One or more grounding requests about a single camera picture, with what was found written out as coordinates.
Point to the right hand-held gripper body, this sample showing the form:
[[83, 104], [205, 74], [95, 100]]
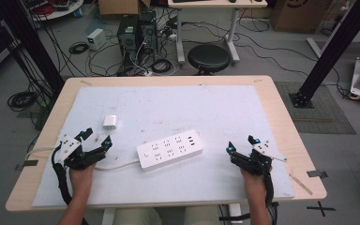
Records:
[[256, 162]]

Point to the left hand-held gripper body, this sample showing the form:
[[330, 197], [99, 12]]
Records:
[[70, 148]]

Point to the person's right hand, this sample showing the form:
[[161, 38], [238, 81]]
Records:
[[253, 182]]

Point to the person's left hand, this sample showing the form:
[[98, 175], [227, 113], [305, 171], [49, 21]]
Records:
[[82, 178]]

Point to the white charger plug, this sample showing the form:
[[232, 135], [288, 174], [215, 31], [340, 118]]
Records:
[[110, 122]]

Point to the grey tape piece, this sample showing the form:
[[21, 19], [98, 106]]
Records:
[[28, 163], [317, 174]]

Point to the wooden table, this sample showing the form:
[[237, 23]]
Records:
[[281, 103]]

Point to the thin wooden stick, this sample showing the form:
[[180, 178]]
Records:
[[300, 184]]

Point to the pale blue table mat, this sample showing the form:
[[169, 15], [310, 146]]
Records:
[[200, 109]]

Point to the white power strip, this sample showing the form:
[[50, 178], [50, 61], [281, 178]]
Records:
[[170, 150]]

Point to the grey floor mat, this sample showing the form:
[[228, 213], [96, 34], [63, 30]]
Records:
[[325, 115]]

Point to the black round stool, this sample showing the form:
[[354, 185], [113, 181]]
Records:
[[208, 57]]

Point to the white power supply box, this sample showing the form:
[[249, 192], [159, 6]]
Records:
[[96, 39]]

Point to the black metal stand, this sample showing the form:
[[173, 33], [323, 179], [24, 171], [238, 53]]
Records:
[[37, 43], [334, 53]]

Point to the dark computer tower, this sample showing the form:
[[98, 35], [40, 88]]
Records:
[[128, 34], [148, 31]]

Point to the round white table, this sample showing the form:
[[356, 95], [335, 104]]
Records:
[[59, 11]]

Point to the small cardboard box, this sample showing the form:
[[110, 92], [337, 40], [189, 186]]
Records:
[[118, 6]]

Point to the large cardboard box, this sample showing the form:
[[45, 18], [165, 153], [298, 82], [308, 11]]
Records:
[[300, 14]]

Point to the white desk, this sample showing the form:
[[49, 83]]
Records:
[[217, 3]]

